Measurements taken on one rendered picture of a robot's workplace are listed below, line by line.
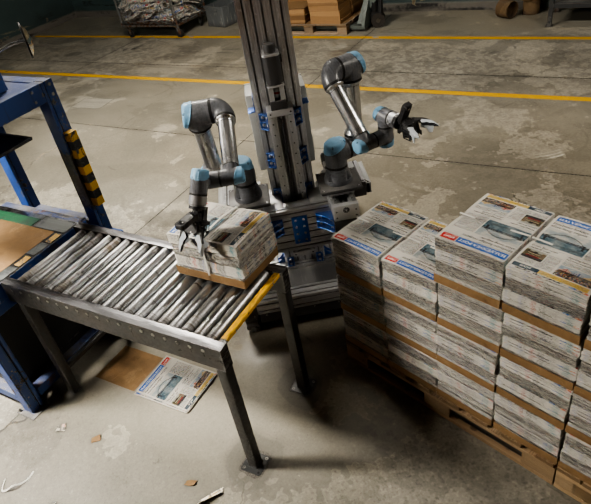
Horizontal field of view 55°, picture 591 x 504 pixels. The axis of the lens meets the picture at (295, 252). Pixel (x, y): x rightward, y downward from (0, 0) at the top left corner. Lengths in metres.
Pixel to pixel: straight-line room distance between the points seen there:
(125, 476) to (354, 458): 1.11
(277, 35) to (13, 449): 2.51
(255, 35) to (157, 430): 2.04
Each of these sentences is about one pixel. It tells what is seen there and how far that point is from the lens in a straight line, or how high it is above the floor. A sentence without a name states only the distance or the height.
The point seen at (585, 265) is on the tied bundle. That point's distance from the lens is 2.14.
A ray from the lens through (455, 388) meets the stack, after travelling 2.72.
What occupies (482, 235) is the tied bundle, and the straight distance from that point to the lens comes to 2.23.
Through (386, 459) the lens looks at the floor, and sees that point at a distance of 2.82.
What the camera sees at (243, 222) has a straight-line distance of 2.50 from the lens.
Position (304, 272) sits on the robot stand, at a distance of 3.47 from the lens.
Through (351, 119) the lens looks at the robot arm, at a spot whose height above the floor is 1.23.
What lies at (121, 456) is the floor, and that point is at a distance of 3.15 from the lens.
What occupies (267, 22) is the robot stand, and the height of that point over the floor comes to 1.65.
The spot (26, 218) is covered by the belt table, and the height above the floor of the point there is 0.80.
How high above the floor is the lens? 2.36
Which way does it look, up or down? 36 degrees down
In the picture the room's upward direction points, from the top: 11 degrees counter-clockwise
